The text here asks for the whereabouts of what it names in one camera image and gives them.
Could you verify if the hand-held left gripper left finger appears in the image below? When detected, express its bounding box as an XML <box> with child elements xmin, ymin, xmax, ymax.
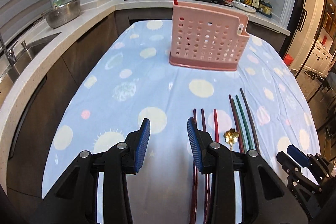
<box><xmin>31</xmin><ymin>118</ymin><xmax>151</xmax><ymax>224</ymax></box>

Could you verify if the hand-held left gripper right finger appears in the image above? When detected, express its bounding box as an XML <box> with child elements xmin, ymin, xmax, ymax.
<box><xmin>187</xmin><ymin>118</ymin><xmax>306</xmax><ymax>224</ymax></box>

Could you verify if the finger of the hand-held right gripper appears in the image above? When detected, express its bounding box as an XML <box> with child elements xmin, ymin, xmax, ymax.
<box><xmin>309</xmin><ymin>153</ymin><xmax>333</xmax><ymax>182</ymax></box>
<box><xmin>276</xmin><ymin>145</ymin><xmax>311</xmax><ymax>177</ymax></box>

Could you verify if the dark red chopstick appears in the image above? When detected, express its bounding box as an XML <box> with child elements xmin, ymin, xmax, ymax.
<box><xmin>188</xmin><ymin>108</ymin><xmax>201</xmax><ymax>224</ymax></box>
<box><xmin>200</xmin><ymin>108</ymin><xmax>212</xmax><ymax>224</ymax></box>

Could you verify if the gold flower spoon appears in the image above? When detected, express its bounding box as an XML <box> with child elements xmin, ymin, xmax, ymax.
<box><xmin>223</xmin><ymin>128</ymin><xmax>240</xmax><ymax>153</ymax></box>

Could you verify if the maroon chopstick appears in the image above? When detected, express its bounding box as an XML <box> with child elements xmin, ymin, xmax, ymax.
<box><xmin>231</xmin><ymin>98</ymin><xmax>248</xmax><ymax>153</ymax></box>
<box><xmin>228</xmin><ymin>94</ymin><xmax>244</xmax><ymax>153</ymax></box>

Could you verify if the dark green chopstick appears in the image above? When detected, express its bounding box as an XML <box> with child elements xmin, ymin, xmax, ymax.
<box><xmin>240</xmin><ymin>88</ymin><xmax>260</xmax><ymax>153</ymax></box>

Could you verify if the pink perforated utensil basket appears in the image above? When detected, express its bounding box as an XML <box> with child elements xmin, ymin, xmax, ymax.
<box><xmin>169</xmin><ymin>2</ymin><xmax>249</xmax><ymax>73</ymax></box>

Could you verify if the blue dotted tablecloth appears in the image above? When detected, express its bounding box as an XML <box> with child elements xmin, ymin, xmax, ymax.
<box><xmin>42</xmin><ymin>19</ymin><xmax>319</xmax><ymax>224</ymax></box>

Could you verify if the black framed glass door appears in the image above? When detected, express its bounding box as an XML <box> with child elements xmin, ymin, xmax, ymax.
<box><xmin>286</xmin><ymin>0</ymin><xmax>336</xmax><ymax>203</ymax></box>

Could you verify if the steel sink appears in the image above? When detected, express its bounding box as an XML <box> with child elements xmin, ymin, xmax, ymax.
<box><xmin>0</xmin><ymin>32</ymin><xmax>62</xmax><ymax>83</ymax></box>

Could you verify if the white patterned plate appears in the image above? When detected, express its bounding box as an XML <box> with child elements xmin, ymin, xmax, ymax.
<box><xmin>232</xmin><ymin>0</ymin><xmax>257</xmax><ymax>13</ymax></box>

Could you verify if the steel colander bowl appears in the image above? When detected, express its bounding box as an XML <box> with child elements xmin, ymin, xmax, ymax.
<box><xmin>43</xmin><ymin>0</ymin><xmax>82</xmax><ymax>29</ymax></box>

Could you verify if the chrome faucet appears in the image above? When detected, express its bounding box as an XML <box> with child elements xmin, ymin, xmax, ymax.
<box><xmin>0</xmin><ymin>32</ymin><xmax>17</xmax><ymax>67</ymax></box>

